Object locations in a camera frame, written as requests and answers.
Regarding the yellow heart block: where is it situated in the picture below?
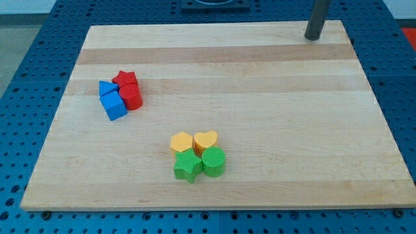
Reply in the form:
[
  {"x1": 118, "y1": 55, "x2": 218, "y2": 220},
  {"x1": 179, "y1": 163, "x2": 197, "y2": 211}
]
[{"x1": 194, "y1": 131, "x2": 218, "y2": 155}]

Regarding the yellow hexagon block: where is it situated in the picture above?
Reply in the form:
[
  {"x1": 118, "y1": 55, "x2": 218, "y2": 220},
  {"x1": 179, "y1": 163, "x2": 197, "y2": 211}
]
[{"x1": 170, "y1": 132, "x2": 194, "y2": 157}]

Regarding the green cylinder block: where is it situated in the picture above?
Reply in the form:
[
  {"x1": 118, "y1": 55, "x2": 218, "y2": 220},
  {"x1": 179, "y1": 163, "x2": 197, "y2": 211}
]
[{"x1": 201, "y1": 146, "x2": 226, "y2": 177}]

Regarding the green star block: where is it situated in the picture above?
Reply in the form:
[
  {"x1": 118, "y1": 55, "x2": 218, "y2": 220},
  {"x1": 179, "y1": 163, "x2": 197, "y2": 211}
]
[{"x1": 173, "y1": 148, "x2": 203, "y2": 183}]

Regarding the red cylinder block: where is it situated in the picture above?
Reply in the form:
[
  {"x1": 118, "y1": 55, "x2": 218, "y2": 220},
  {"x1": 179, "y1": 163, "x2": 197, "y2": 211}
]
[{"x1": 119, "y1": 83, "x2": 143, "y2": 111}]

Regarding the wooden board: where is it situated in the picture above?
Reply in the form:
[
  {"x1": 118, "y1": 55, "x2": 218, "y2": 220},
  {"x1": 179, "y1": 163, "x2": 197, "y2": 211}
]
[{"x1": 20, "y1": 20, "x2": 415, "y2": 211}]

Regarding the red star block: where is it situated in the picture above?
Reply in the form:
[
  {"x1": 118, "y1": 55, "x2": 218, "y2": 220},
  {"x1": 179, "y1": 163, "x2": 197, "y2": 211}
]
[{"x1": 111, "y1": 71, "x2": 138, "y2": 88}]

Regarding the blue cube block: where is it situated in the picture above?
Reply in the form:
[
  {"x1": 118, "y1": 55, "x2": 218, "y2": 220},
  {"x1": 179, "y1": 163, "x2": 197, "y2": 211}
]
[{"x1": 99, "y1": 91, "x2": 128, "y2": 121}]

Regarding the blue triangle block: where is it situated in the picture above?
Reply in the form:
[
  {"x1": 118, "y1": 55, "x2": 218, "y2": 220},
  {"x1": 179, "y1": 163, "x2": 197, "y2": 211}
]
[{"x1": 99, "y1": 81, "x2": 120, "y2": 97}]

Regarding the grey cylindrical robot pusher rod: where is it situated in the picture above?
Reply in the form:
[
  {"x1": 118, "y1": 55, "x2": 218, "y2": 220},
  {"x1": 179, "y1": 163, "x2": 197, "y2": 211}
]
[{"x1": 304, "y1": 0, "x2": 332, "y2": 41}]

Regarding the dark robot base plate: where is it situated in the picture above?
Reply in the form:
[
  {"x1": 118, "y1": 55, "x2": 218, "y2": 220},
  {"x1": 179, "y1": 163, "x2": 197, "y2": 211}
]
[{"x1": 180, "y1": 0, "x2": 250, "y2": 11}]

